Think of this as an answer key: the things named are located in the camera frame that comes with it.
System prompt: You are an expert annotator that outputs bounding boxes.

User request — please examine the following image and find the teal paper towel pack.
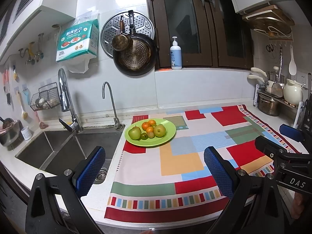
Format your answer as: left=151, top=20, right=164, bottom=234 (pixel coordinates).
left=56, top=19, right=99, bottom=74

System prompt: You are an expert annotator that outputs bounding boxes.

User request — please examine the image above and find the small green citrus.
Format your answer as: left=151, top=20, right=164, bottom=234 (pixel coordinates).
left=140, top=133, right=148, bottom=140

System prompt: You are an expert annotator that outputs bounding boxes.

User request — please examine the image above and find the steel spatula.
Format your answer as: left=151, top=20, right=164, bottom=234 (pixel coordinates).
left=271, top=44, right=285, bottom=98

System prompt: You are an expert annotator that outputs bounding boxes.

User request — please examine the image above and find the white rice spoon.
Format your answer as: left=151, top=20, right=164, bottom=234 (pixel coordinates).
left=288, top=44, right=297, bottom=76

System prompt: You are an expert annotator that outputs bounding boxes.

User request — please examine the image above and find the white ceramic jug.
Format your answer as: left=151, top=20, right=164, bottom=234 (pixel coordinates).
left=283, top=79, right=305, bottom=106

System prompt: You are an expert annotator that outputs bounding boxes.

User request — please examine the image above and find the white small cup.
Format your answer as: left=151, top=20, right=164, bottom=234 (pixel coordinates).
left=21, top=126, right=32, bottom=141

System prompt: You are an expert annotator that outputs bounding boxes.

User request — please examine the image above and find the white-handled pot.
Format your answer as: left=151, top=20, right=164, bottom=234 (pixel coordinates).
left=247, top=66, right=285, bottom=95

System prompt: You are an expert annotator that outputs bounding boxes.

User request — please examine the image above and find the thin gooseneck faucet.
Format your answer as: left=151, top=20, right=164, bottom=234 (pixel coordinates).
left=102, top=81, right=124, bottom=130

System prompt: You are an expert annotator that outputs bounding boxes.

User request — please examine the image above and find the large chrome kitchen faucet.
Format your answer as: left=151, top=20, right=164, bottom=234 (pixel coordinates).
left=58, top=68, right=83, bottom=133

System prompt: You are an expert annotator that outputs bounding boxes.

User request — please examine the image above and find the right hand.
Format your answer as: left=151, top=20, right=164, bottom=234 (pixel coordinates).
left=291, top=192, right=304, bottom=219

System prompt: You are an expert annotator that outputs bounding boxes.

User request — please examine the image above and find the wooden cutting board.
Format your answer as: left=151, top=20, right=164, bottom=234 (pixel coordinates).
left=242, top=5, right=295, bottom=40

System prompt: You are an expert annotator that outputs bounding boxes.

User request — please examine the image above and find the metal dish rack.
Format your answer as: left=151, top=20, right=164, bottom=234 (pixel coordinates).
left=253, top=84, right=305, bottom=128

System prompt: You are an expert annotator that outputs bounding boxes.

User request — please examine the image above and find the stainless steel pot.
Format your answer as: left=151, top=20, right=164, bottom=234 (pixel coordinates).
left=258, top=95, right=280, bottom=117

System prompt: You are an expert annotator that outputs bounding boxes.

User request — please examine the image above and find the green plastic plate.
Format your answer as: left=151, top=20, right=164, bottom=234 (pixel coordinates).
left=124, top=118, right=177, bottom=147

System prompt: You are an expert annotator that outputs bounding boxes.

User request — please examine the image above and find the white blue pump bottle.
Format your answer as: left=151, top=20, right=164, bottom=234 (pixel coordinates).
left=170, top=36, right=182, bottom=70

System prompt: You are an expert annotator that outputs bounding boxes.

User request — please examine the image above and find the black wire basket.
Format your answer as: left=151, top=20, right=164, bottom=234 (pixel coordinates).
left=30, top=82, right=60, bottom=112

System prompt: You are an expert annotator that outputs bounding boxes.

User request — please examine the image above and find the orange tangerine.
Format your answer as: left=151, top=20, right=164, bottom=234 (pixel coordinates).
left=146, top=126, right=153, bottom=133
left=148, top=119, right=156, bottom=126
left=141, top=121, right=151, bottom=131

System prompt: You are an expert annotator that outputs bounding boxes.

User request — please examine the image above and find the dark wooden window frame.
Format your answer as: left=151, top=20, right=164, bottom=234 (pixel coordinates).
left=147, top=0, right=254, bottom=70

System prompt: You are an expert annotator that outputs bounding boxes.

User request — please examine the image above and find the small brass saucepan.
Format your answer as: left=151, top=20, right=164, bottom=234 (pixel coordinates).
left=112, top=16, right=133, bottom=52

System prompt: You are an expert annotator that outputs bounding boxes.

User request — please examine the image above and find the colourful patchwork table mat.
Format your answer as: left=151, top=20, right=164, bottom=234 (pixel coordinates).
left=105, top=105, right=296, bottom=223

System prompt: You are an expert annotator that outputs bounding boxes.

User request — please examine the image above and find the dish brush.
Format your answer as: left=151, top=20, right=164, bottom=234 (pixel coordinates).
left=16, top=90, right=28, bottom=120

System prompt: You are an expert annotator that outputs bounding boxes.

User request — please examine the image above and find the metal bowl by sink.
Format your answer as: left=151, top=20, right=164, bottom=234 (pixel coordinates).
left=1, top=117, right=23, bottom=147

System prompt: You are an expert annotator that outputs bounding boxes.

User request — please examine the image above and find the yellow-green apple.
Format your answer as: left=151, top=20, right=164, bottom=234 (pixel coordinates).
left=153, top=124, right=167, bottom=137

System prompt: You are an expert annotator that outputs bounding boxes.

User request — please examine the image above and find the stainless steel sink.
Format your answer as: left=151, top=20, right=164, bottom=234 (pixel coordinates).
left=16, top=126, right=124, bottom=175

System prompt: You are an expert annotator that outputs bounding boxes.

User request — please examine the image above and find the perforated steel steamer tray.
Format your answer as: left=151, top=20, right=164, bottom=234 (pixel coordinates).
left=100, top=12, right=155, bottom=58

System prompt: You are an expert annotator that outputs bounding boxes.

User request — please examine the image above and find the black frying pan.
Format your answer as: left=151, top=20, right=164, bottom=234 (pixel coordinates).
left=113, top=10, right=158, bottom=76

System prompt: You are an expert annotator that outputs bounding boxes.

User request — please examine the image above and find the dark green apple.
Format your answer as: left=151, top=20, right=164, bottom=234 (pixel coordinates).
left=128, top=126, right=141, bottom=140

